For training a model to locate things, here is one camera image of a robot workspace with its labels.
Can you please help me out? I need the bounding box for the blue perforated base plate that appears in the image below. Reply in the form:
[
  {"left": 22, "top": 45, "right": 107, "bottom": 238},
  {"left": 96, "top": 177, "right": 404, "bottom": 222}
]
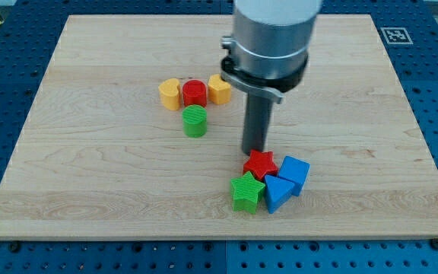
[{"left": 0, "top": 0, "right": 438, "bottom": 273}]

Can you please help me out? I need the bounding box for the blue cube block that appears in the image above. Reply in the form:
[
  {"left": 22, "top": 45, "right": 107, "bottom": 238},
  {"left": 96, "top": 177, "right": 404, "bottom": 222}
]
[{"left": 278, "top": 156, "right": 310, "bottom": 196}]

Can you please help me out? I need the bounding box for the red cylinder block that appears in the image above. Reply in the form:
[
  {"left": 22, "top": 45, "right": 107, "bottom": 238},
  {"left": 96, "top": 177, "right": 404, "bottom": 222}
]
[{"left": 182, "top": 80, "right": 207, "bottom": 107}]

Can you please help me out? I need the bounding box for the green cylinder block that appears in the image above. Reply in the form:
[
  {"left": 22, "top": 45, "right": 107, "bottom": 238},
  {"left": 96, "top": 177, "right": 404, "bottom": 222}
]
[{"left": 182, "top": 104, "right": 207, "bottom": 138}]

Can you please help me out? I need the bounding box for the green star block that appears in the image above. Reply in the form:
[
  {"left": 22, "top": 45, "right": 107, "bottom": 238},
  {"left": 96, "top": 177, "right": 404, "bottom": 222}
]
[{"left": 230, "top": 171, "right": 265, "bottom": 215}]

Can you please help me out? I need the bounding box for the white fiducial marker tag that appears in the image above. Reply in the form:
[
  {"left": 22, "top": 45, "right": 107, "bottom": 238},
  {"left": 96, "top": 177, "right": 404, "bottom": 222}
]
[{"left": 381, "top": 27, "right": 413, "bottom": 45}]

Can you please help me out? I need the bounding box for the wooden board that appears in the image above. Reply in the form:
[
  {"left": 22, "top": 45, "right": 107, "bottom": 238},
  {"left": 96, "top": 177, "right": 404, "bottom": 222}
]
[{"left": 0, "top": 14, "right": 438, "bottom": 241}]

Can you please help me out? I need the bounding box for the yellow heart block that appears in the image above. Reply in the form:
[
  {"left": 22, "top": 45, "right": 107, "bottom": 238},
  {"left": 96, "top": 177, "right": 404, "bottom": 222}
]
[{"left": 158, "top": 78, "right": 181, "bottom": 111}]

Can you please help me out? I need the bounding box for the blue triangle block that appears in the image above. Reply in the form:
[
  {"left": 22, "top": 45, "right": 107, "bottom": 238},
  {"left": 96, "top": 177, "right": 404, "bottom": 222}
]
[{"left": 265, "top": 175, "right": 294, "bottom": 214}]

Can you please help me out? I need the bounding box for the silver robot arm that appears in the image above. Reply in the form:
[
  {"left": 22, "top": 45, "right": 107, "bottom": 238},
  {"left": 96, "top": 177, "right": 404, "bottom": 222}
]
[{"left": 221, "top": 0, "right": 322, "bottom": 104}]

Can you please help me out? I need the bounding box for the red star block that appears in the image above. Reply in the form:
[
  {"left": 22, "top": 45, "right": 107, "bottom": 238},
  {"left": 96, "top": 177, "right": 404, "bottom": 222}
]
[{"left": 243, "top": 149, "right": 279, "bottom": 182}]

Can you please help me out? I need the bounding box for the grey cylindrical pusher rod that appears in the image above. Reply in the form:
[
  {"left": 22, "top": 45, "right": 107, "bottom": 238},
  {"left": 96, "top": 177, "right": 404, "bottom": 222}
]
[{"left": 242, "top": 94, "right": 273, "bottom": 155}]

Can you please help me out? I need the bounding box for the yellow hexagon block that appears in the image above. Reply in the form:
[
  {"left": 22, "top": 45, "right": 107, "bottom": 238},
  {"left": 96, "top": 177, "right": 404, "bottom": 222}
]
[{"left": 208, "top": 74, "right": 231, "bottom": 105}]

